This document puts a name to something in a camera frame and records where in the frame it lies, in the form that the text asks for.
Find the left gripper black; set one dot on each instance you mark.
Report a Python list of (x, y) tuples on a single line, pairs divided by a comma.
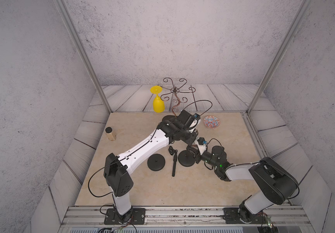
[(194, 135)]

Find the black round stand base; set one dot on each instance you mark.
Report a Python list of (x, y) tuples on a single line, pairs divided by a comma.
[(186, 158)]

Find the black microphone stand pole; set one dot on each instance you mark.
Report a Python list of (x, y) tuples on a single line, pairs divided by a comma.
[(196, 144)]

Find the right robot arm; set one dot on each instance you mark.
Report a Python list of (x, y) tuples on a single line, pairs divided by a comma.
[(275, 183)]

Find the dark oval stand base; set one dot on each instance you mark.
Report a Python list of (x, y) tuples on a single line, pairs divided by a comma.
[(168, 119)]

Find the spare black microphone pole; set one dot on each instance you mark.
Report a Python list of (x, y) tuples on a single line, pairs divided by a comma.
[(174, 153)]

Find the yellow plastic goblet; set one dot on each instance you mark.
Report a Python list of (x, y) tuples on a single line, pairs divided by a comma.
[(158, 103)]

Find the red blue patterned bowl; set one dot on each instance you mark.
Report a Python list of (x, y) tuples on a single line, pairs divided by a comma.
[(211, 122)]

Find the spice jar black lid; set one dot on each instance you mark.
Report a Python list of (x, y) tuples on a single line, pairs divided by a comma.
[(110, 133)]

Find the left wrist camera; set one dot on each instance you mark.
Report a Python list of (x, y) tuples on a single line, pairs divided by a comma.
[(196, 121)]

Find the aluminium front rail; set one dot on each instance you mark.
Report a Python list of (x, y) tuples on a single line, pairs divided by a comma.
[(186, 216)]

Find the aluminium left corner post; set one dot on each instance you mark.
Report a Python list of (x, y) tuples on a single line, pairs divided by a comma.
[(82, 53)]

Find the aluminium corner post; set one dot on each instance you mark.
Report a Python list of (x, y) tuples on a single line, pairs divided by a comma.
[(82, 53), (297, 21)]

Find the aluminium right corner post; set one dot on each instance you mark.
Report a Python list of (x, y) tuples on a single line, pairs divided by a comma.
[(297, 21)]

